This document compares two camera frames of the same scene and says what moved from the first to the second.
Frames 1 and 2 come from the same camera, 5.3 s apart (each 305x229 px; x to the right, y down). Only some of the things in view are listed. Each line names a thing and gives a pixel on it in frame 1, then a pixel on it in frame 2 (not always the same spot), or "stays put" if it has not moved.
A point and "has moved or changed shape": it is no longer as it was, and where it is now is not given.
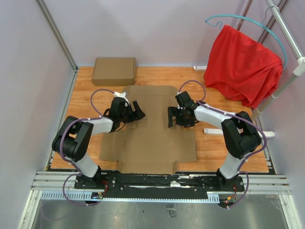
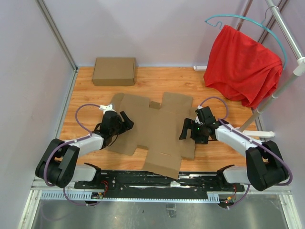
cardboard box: [147, 145] has moved or changed shape
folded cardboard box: [114, 71] stays put
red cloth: [242, 69] stays put
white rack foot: [199, 67] stays put
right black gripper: [172, 111] -> [190, 124]
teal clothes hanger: [261, 24] stays put
